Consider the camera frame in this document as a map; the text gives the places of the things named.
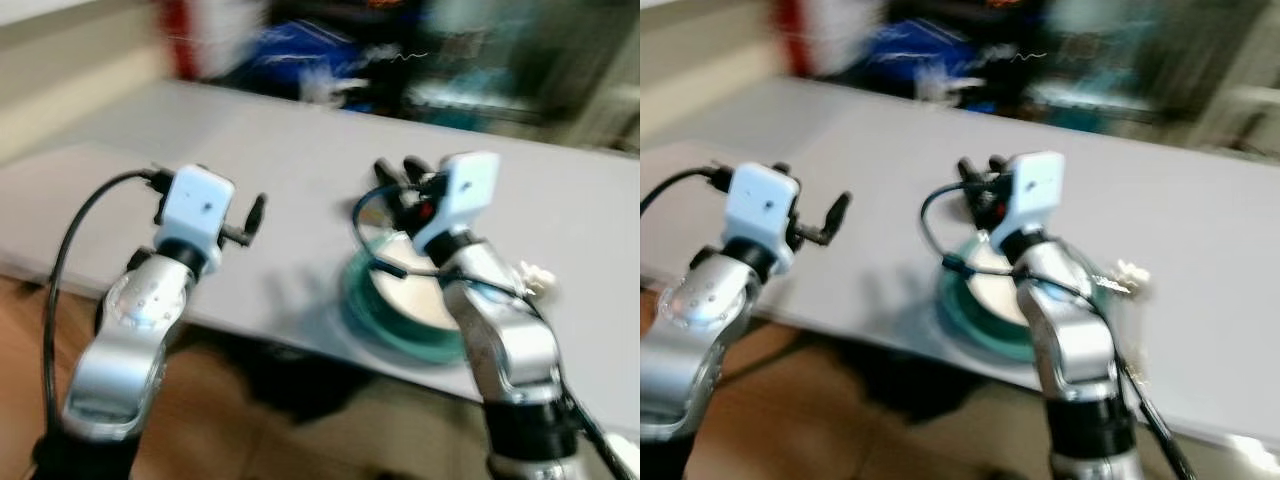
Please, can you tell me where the green rimmed white plate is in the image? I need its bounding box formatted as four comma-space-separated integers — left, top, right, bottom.
935, 235, 1111, 367
340, 230, 477, 367

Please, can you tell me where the blue bag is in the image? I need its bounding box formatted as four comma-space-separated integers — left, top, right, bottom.
865, 15, 1003, 101
215, 20, 373, 107

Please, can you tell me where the dark teal furniture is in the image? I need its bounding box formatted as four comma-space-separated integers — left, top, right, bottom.
405, 0, 603, 127
1020, 0, 1223, 127

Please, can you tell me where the small white object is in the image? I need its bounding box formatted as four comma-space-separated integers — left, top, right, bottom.
1108, 258, 1151, 297
515, 258, 559, 297

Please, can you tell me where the red and white box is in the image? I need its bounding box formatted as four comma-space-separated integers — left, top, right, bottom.
775, 0, 887, 77
160, 0, 267, 81

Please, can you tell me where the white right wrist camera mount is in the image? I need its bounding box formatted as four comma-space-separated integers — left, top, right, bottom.
412, 150, 501, 256
990, 150, 1067, 251

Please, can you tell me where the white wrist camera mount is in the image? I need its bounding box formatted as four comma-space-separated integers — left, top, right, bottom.
155, 165, 237, 251
990, 150, 1067, 251
722, 163, 801, 251
412, 150, 501, 256

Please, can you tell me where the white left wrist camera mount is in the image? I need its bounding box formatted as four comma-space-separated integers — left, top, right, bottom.
155, 165, 237, 251
722, 163, 801, 251

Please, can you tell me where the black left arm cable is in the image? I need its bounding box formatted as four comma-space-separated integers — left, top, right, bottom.
38, 168, 166, 441
640, 165, 733, 216

